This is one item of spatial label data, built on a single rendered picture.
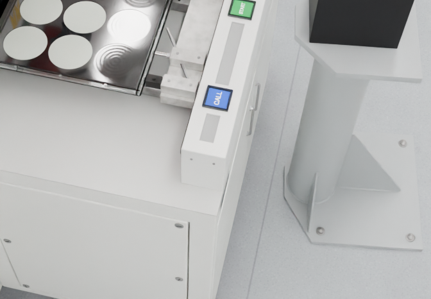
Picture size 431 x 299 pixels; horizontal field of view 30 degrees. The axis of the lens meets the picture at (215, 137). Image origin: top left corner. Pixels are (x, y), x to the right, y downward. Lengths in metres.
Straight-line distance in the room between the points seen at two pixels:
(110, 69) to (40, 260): 0.62
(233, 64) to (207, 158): 0.24
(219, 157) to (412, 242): 1.18
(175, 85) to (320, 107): 0.58
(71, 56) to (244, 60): 0.40
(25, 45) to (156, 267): 0.63
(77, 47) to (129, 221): 0.42
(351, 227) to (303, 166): 0.29
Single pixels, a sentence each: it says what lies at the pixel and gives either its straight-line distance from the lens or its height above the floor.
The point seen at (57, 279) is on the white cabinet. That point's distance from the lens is 2.31.
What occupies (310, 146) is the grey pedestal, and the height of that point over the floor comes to 0.34.
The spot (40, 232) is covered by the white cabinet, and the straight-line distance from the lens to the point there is 2.05.
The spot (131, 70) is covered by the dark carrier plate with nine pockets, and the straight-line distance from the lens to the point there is 1.83.
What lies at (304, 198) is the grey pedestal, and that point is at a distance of 2.66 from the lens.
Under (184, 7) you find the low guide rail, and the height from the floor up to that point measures 0.84.
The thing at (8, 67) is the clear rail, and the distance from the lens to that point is 1.87.
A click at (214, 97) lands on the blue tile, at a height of 0.96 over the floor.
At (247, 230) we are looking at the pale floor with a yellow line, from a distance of 2.63.
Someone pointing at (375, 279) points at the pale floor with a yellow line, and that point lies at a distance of 2.62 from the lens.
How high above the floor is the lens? 2.35
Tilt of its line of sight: 57 degrees down
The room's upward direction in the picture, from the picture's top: 4 degrees clockwise
